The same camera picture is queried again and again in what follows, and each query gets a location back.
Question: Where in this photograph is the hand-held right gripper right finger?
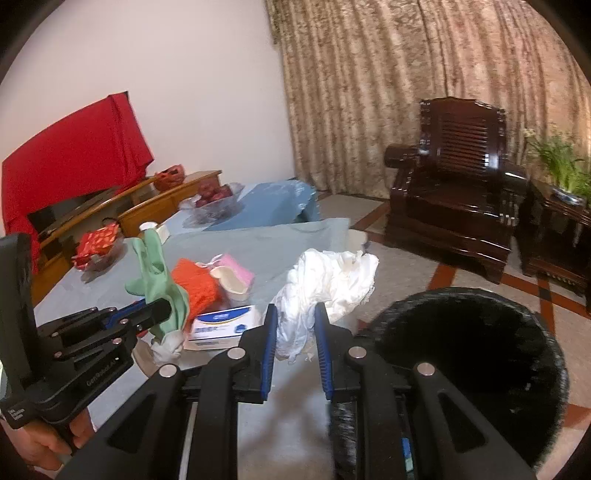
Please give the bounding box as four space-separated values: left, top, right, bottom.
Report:
314 302 539 480

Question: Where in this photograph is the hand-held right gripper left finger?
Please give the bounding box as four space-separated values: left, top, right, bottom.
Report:
60 304 279 480

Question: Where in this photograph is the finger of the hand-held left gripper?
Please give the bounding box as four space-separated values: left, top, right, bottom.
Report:
53 298 171 365
37 302 146 347

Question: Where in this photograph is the green rubber glove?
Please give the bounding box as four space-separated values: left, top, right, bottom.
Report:
126 228 191 340

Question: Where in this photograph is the small white tissue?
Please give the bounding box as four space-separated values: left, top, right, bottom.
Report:
150 330 185 365

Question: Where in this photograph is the large white plastic bag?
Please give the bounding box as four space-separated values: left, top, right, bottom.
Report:
270 248 380 365

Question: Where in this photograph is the black trash bin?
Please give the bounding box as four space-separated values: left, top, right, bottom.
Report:
328 286 570 480

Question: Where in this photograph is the person's left hand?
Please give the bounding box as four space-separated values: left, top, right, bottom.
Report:
0 408 96 476

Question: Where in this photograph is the orange foam net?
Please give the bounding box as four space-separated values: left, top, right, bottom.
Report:
171 257 222 319

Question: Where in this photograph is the glass dish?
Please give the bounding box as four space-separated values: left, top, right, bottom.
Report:
74 235 127 282

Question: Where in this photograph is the blue bottle white cap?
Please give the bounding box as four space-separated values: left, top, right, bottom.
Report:
184 305 262 352

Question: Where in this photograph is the red snack packet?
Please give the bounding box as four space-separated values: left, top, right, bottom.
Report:
71 223 123 268

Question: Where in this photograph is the pink face mask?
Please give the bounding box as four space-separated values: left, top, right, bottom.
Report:
196 253 256 291

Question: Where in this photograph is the wooden cabinet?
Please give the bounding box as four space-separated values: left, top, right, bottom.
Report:
32 170 223 308

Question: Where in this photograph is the glass fruit bowl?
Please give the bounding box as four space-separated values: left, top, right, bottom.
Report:
179 182 245 224

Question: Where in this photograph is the red plastic bag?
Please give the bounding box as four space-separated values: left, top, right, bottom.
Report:
154 165 185 191

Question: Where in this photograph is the red cloth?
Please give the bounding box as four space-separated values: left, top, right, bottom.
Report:
1 92 155 275

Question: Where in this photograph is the dark wooden armchair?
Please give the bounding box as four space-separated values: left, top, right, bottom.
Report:
384 97 532 284

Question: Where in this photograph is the dark wooden side table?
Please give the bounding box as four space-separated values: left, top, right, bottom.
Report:
519 178 591 317

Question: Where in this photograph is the patterned beige curtain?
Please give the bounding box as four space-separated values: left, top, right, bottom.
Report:
265 0 591 199

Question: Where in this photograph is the potted green plant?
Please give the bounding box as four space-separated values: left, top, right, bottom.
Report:
524 127 591 204

